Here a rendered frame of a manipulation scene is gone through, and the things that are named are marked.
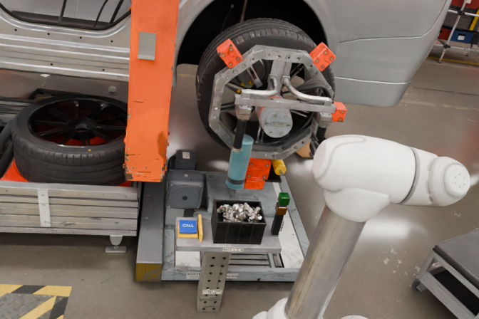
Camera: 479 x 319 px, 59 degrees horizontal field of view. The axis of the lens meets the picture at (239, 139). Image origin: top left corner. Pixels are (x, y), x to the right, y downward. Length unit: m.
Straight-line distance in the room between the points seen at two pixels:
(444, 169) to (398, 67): 1.56
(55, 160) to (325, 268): 1.42
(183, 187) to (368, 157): 1.33
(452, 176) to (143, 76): 1.12
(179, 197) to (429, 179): 1.42
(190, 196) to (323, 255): 1.18
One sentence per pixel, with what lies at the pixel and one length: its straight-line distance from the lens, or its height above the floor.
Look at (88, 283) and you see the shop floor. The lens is 2.18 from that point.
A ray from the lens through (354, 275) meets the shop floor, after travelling 2.47.
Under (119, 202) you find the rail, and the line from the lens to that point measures 2.07.
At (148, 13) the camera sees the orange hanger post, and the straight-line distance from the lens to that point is 1.56.
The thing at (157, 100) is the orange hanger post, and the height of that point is 0.92.
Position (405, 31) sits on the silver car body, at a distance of 2.41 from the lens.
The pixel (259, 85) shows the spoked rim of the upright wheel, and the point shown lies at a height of 0.92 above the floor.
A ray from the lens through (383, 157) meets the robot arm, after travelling 0.92.
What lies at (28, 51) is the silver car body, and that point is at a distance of 2.26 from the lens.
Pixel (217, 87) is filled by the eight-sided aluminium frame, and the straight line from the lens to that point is 1.83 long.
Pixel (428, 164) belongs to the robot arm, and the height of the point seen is 1.24.
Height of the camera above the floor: 1.66
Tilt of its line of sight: 30 degrees down
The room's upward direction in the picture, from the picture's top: 11 degrees clockwise
